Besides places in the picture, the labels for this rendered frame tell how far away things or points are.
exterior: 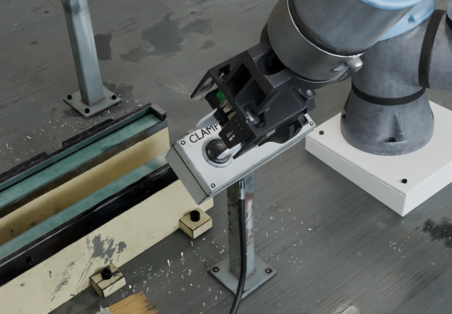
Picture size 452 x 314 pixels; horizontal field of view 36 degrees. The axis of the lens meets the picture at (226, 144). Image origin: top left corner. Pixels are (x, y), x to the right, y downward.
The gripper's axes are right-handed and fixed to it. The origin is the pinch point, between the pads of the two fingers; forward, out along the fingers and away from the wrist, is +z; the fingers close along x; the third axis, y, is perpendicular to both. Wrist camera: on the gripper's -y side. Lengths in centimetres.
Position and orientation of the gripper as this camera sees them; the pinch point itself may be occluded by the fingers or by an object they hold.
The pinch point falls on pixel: (235, 132)
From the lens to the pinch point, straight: 73.6
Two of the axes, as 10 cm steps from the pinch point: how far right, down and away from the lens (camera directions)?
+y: -7.4, 4.4, -5.0
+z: -3.5, 3.8, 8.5
